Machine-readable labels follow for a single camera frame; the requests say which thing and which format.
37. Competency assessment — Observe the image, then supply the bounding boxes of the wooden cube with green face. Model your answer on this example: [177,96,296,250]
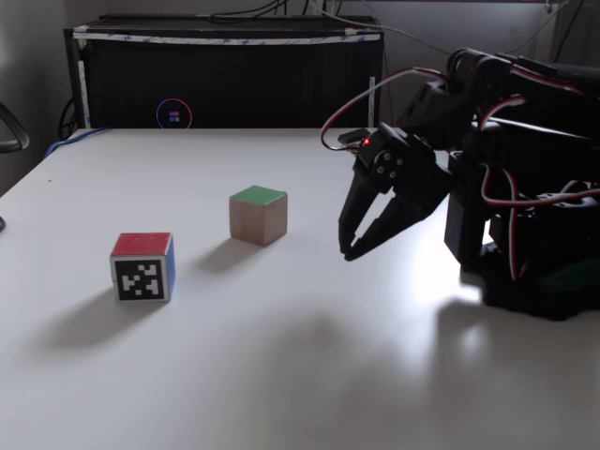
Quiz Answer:
[229,185,289,247]

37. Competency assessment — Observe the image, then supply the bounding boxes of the red cube with marker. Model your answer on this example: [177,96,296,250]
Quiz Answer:
[110,232,177,305]

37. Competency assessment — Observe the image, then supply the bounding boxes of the black computer case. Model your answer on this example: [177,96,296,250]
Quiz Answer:
[64,15,386,130]

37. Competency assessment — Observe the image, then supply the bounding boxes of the black chair armrest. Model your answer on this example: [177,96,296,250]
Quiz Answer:
[0,99,31,153]

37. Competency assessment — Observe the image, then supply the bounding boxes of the small black camera module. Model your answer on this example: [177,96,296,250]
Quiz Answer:
[337,127,372,148]

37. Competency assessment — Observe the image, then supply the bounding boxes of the red white black servo cable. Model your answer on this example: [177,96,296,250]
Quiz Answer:
[320,67,446,152]

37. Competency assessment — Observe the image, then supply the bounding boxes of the black cables bundle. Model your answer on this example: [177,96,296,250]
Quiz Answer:
[208,0,304,23]

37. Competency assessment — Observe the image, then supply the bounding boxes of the blue cable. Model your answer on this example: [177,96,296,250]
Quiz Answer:
[45,126,112,157]

